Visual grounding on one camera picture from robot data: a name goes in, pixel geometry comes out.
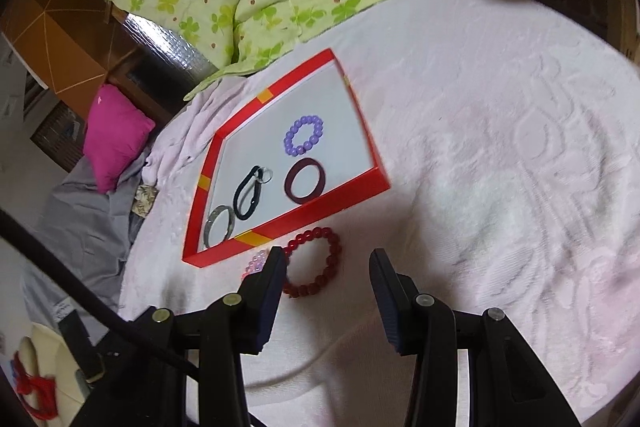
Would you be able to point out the red shallow box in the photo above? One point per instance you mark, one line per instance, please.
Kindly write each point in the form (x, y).
(285, 157)

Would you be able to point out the white textured blanket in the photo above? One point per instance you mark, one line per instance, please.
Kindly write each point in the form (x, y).
(450, 182)

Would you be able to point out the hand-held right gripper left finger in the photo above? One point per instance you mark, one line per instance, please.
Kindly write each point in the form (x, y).
(270, 302)

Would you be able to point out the silver foil mat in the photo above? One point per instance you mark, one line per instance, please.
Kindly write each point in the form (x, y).
(170, 47)

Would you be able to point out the grey cloth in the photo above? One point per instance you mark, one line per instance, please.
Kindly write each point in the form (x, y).
(85, 227)

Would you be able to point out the dark red bangle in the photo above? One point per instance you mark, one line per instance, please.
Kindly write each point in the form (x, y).
(305, 181)

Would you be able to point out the magenta pillow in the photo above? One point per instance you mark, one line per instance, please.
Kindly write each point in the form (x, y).
(115, 142)

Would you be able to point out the grey bangle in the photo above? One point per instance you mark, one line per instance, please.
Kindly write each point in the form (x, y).
(218, 227)

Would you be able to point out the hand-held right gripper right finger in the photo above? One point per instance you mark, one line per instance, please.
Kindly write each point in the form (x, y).
(387, 302)

